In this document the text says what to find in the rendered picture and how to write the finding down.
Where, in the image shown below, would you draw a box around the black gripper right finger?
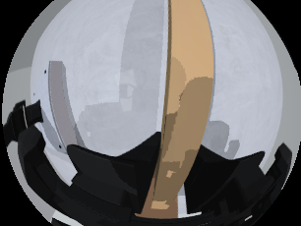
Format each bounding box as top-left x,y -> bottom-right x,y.
183,144 -> 265,215

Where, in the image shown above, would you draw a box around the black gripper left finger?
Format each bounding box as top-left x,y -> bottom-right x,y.
67,132 -> 161,213

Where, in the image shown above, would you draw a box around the long wooden rail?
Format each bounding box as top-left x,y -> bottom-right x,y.
151,0 -> 213,209

